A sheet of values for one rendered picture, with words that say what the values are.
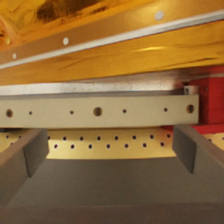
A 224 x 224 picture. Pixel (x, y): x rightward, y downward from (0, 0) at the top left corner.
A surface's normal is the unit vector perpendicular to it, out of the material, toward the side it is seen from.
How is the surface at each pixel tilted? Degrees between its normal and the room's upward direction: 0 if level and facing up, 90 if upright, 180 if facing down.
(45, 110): 90
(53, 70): 90
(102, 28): 90
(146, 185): 62
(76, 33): 91
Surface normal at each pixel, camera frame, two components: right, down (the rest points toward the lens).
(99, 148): -0.06, -0.40
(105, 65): -0.50, 0.09
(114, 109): -0.01, 0.08
